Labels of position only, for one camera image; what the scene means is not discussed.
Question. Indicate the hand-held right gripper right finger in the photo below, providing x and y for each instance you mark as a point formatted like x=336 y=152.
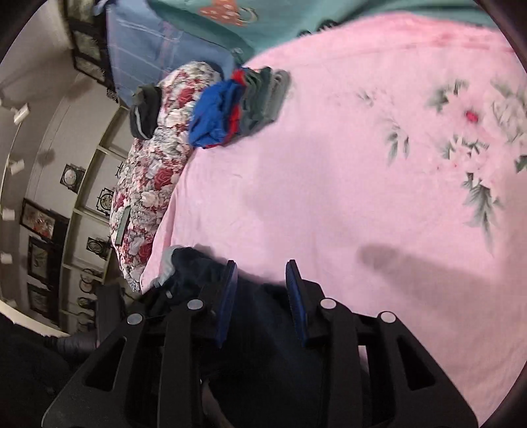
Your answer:
x=297 y=296

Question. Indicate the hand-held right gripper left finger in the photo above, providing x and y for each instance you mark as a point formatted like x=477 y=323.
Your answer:
x=227 y=296

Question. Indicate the dark navy pants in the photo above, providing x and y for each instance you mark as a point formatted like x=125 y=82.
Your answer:
x=255 y=350

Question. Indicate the pink floral bed sheet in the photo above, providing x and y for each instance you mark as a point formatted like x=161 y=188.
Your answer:
x=329 y=185

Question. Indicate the dark flat remote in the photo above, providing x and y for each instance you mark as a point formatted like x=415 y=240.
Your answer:
x=123 y=225

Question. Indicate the black framed round ornament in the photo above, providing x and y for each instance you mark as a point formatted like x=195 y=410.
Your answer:
x=105 y=201
x=98 y=246
x=72 y=177

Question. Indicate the red floral quilt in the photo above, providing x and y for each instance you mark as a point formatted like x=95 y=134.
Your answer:
x=158 y=164

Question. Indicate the red garment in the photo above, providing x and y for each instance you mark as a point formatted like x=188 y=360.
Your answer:
x=234 y=119

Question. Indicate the blue garment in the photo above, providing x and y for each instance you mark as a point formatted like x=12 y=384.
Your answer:
x=212 y=113

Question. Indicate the stack of grey folded clothes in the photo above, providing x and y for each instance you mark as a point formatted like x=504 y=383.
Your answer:
x=263 y=98

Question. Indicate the dark jacket with grey trim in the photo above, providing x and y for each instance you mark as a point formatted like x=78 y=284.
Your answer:
x=144 y=109

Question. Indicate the person's dark clothing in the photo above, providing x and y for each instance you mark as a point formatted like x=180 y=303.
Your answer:
x=33 y=370

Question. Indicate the white spotlight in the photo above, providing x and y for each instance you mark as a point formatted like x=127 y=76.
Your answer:
x=5 y=258
x=8 y=214
x=20 y=113
x=16 y=166

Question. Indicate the blue striped pillow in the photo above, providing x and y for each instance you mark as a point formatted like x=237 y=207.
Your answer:
x=164 y=45

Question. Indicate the teal printed blanket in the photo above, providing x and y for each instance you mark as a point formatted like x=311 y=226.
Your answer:
x=288 y=16

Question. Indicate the white wall shelf unit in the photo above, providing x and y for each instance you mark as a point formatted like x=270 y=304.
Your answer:
x=88 y=230

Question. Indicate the dark framed wall picture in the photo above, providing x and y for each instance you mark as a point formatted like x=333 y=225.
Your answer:
x=40 y=300
x=40 y=259
x=88 y=68
x=87 y=43
x=39 y=222

